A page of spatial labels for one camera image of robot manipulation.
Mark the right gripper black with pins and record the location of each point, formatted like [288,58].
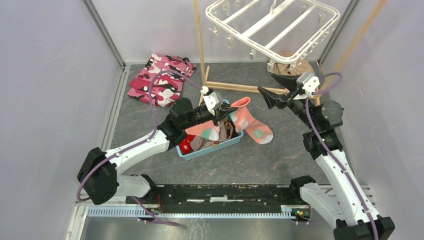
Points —
[289,82]

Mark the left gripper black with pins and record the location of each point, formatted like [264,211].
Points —
[225,110]

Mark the pink sock green patches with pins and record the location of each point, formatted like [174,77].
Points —
[248,121]

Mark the white clip hanger frame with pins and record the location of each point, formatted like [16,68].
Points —
[276,31]

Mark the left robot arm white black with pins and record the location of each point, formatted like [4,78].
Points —
[101,174]

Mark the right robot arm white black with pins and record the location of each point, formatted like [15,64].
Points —
[351,215]

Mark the brown beige socks pile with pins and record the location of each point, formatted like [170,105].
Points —
[226,133]

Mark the wooden hanger stand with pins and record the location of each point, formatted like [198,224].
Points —
[253,89]

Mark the beige cloth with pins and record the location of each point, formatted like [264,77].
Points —
[302,66]

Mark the red sock white stars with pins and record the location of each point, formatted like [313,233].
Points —
[185,146]

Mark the blue plastic basket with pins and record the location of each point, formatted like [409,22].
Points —
[196,154]

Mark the pink camouflage cloth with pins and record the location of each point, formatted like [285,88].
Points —
[167,87]

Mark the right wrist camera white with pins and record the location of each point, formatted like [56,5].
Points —
[307,84]

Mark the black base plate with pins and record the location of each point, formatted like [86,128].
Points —
[222,198]

